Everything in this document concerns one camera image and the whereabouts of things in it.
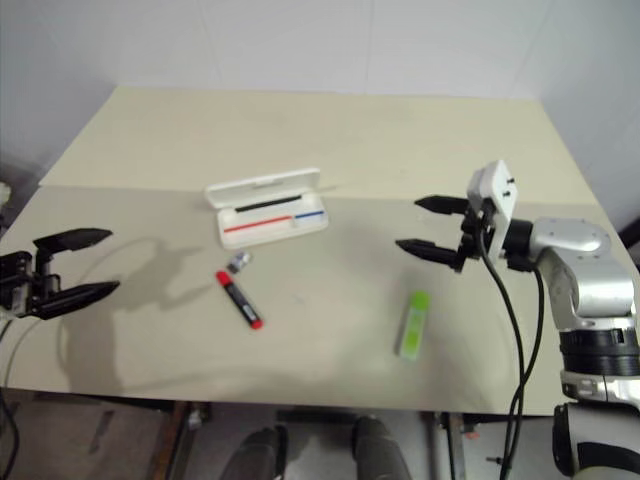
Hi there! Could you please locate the red and black marker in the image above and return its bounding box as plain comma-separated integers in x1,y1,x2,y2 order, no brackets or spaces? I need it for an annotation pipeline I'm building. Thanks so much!
214,269,265,331

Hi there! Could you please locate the grey metal table leg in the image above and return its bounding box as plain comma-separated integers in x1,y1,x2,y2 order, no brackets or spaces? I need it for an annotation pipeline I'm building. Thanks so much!
430,412,476,480

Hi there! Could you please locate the green and white box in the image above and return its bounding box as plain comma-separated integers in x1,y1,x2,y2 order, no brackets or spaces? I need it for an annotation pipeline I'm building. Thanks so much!
398,291,432,360

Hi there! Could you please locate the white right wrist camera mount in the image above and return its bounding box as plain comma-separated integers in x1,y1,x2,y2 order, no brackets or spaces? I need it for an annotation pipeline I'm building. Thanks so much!
466,159,521,261

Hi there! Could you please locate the white plastic pencil case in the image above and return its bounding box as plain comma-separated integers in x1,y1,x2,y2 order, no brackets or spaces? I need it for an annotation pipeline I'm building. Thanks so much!
204,167,330,251

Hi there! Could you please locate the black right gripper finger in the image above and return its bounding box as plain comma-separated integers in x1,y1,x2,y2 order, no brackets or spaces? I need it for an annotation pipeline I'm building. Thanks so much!
394,238,461,274
413,195,470,217

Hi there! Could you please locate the dark grey rounded shape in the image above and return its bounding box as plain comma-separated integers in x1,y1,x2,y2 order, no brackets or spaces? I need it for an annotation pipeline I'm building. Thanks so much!
233,424,290,480
351,414,414,480

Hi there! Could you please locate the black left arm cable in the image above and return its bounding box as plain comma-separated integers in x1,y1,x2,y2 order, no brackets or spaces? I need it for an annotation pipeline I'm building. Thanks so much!
0,317,40,451

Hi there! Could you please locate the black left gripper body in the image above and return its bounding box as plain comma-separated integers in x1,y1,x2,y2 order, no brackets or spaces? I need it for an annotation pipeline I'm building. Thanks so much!
0,249,64,319

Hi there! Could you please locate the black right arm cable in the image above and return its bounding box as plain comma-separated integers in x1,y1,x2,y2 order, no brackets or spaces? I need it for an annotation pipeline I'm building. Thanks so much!
477,204,526,474
507,264,546,471

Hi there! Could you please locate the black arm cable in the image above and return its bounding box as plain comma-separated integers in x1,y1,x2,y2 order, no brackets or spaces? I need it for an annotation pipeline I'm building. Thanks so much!
0,317,40,451
477,204,526,474
507,264,546,471

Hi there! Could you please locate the rusty metal table leg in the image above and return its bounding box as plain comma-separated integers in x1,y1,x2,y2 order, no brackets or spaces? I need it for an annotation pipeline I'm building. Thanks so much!
162,399,212,480

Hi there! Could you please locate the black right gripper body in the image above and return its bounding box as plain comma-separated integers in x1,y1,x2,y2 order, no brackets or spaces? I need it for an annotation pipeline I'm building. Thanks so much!
452,197,496,274

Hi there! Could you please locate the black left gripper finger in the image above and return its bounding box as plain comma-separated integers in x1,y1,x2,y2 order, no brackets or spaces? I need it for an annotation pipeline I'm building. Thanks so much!
29,281,121,321
33,228,113,274

